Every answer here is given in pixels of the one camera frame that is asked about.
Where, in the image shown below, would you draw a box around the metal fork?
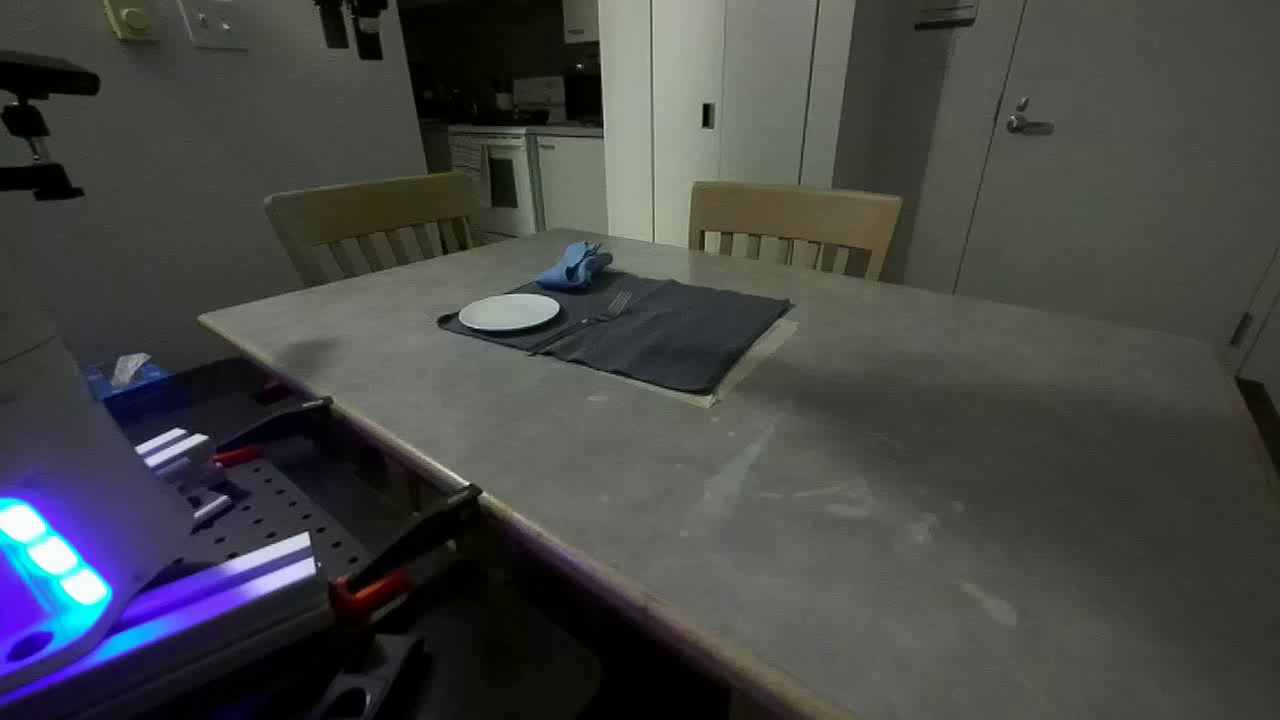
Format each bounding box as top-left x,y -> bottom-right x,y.
572,288 -> 639,326

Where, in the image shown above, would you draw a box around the white round plate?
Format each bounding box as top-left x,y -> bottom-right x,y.
457,291 -> 569,336

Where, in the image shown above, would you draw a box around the dark fabric placemat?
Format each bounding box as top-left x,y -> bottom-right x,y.
436,268 -> 795,401

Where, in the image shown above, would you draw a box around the blue folded cloth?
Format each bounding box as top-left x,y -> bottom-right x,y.
538,234 -> 615,296

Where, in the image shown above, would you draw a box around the white kitchen cabinet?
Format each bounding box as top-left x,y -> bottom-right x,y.
531,126 -> 614,238

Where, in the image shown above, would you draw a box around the light wooden chair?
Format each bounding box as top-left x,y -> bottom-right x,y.
683,178 -> 909,282
262,168 -> 492,288

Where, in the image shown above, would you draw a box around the white kitchen stove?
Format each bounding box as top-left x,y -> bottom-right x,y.
450,124 -> 541,238

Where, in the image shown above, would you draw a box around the black perforated breadboard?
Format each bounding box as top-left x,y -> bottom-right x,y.
105,354 -> 472,631

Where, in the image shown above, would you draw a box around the grey door sign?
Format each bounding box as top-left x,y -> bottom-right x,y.
911,0 -> 980,31

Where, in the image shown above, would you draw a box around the short aluminium profile pieces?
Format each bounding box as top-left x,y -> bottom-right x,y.
131,425 -> 222,481

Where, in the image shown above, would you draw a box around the blue tissue box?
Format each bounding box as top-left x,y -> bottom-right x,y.
85,348 -> 171,403

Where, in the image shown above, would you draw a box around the black clamp orange handle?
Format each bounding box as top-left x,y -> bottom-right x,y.
330,485 -> 485,624

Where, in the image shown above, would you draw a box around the black clamp red handle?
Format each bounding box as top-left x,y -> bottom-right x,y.
210,388 -> 335,472

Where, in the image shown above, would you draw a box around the black bracket piece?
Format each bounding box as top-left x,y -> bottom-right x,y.
310,631 -> 431,720

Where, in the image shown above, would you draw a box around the black hanging wall items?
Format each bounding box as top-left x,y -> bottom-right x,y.
312,0 -> 393,65

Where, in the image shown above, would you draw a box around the silver door handle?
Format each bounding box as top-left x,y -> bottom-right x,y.
1006,95 -> 1056,141

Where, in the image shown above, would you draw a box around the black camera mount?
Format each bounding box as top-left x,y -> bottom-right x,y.
0,46 -> 105,206

